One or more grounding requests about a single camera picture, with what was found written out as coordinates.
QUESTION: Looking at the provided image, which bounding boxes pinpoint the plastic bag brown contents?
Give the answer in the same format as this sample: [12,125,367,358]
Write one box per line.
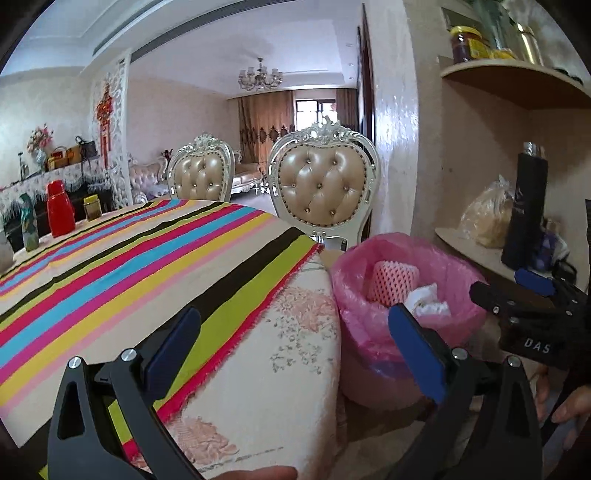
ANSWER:
[459,174,515,249]

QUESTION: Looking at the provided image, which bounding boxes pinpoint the red jar yellow lid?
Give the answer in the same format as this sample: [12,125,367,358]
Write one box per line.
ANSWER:
[450,25,492,64]

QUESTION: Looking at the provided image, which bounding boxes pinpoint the beige tufted dining chair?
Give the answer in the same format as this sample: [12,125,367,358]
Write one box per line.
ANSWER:
[166,134,235,202]
[269,117,382,252]

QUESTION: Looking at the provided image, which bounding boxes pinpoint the chandelier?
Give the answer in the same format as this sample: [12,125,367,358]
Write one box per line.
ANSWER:
[238,58,283,92]

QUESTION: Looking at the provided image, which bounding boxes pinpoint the pink tufted sofa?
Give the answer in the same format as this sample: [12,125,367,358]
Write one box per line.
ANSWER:
[129,154,169,201]

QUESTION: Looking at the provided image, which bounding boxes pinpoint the red thermos jug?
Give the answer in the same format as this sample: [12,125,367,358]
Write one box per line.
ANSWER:
[46,180,76,237]

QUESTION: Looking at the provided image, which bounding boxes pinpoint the person's right hand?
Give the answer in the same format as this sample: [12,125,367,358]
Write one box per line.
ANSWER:
[533,364,591,428]

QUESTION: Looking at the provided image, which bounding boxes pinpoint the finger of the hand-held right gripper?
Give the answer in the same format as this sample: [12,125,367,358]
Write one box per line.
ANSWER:
[515,263,580,301]
[470,281,580,324]

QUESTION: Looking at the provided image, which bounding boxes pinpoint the window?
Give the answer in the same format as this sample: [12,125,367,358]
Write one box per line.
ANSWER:
[293,99,338,132]

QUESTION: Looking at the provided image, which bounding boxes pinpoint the brown patterned curtain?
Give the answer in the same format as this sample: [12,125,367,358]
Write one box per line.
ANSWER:
[238,90,294,162]

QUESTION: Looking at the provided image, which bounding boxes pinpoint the plain pink foam net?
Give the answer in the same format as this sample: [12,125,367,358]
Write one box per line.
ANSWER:
[367,260,421,308]

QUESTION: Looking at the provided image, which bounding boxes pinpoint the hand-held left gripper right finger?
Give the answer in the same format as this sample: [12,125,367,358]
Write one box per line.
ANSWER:
[388,302,543,480]

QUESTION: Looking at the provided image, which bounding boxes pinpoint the striped tablecloth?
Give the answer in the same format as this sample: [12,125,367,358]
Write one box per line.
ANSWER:
[0,198,324,462]

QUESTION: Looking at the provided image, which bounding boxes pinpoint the green patterned bottle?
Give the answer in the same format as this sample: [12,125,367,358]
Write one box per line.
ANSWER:
[18,193,40,252]

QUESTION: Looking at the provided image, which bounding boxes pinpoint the cream carved sofa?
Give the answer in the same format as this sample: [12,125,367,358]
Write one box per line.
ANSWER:
[231,150,271,195]

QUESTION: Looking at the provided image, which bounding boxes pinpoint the flower vase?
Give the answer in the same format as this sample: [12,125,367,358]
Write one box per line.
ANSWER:
[27,124,55,169]

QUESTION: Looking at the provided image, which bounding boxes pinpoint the lace sideboard cloth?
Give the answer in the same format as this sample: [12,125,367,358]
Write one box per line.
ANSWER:
[0,157,114,222]

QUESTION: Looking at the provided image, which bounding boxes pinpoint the purple patterned pouch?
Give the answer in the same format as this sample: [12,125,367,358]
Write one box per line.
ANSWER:
[538,222,571,273]

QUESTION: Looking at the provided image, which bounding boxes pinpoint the white lattice screen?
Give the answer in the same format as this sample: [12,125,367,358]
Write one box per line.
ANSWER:
[90,58,132,206]

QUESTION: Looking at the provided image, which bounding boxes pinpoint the white tissue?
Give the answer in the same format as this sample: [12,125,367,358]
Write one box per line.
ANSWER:
[404,282,452,319]

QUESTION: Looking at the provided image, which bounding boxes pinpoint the person's left hand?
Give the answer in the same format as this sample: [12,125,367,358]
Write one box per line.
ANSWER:
[205,465,298,480]

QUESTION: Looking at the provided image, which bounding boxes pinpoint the dark wooden door frame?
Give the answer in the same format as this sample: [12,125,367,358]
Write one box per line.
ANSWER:
[356,28,376,144]

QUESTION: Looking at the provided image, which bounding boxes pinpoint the beige corner shelf board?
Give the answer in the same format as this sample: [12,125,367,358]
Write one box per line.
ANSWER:
[434,226,568,287]
[438,55,591,112]

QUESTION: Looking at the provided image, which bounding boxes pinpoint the black thermos bottle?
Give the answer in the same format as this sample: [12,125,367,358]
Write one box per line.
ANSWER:
[501,142,549,271]

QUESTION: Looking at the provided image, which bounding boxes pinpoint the red knot wall hanging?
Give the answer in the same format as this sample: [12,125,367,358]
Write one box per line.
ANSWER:
[96,83,114,160]

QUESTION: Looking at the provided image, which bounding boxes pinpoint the metal cup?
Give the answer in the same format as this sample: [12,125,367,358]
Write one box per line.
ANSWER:
[515,21,546,65]

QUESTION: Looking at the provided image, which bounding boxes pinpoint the trash bin with pink bag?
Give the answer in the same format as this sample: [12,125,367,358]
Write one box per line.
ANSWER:
[330,233,490,409]

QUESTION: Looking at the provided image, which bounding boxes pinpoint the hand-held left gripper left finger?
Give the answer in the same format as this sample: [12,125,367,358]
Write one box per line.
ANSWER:
[46,307,204,480]

